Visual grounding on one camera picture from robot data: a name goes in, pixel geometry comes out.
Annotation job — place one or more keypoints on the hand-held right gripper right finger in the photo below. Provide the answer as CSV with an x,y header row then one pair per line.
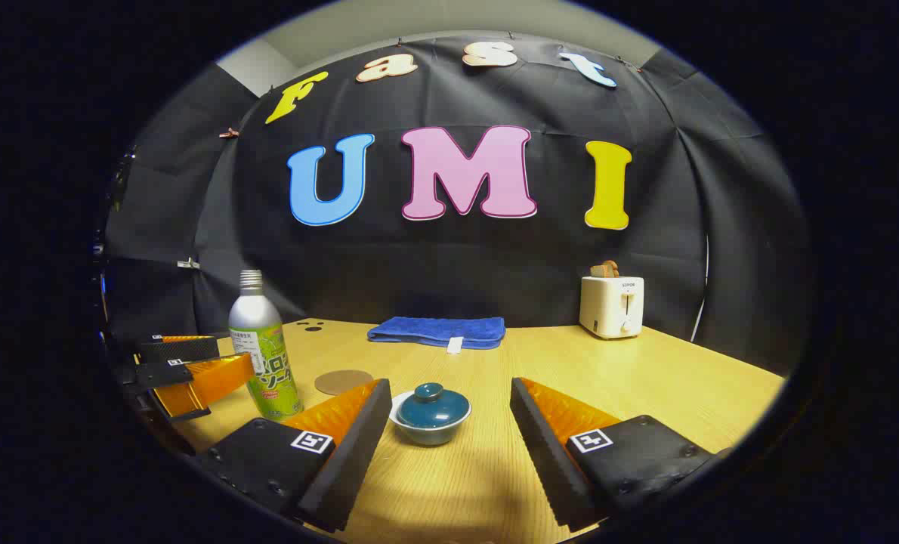
x,y
548,461

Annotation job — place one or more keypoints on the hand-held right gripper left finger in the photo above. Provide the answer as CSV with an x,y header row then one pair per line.
x,y
351,453

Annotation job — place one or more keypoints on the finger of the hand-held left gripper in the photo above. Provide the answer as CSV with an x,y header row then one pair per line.
x,y
159,374
181,349

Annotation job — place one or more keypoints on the round brown coaster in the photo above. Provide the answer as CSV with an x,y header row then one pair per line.
x,y
340,381

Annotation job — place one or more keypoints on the teal teacup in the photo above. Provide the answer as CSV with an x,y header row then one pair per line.
x,y
428,435

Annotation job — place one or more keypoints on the silver green water bottle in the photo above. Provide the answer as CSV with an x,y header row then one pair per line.
x,y
257,317

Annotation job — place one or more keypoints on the silver clip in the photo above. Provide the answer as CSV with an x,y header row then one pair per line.
x,y
188,264

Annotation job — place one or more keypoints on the folded blue towel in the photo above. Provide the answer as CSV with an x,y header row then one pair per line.
x,y
438,331

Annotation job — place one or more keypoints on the cream toaster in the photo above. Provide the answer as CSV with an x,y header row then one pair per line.
x,y
608,306

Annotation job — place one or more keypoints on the toast slice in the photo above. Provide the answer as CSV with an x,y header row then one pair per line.
x,y
605,269

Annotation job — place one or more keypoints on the black backdrop cloth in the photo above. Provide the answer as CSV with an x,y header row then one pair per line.
x,y
449,264

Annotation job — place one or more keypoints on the copper clip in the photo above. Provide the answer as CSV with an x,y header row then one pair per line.
x,y
229,134

